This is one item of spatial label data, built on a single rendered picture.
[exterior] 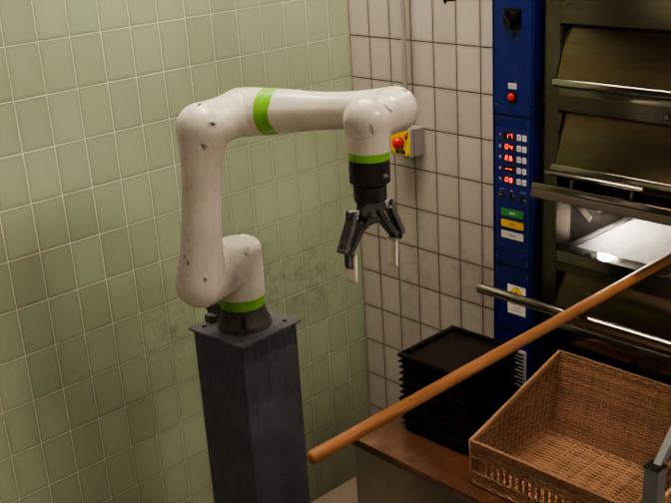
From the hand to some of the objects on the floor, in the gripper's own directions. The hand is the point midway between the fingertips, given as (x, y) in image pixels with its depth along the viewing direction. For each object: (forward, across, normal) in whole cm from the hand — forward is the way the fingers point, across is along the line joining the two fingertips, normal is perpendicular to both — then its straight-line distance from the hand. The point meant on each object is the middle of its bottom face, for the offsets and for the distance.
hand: (372, 268), depth 231 cm
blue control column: (+142, -200, -30) cm, 248 cm away
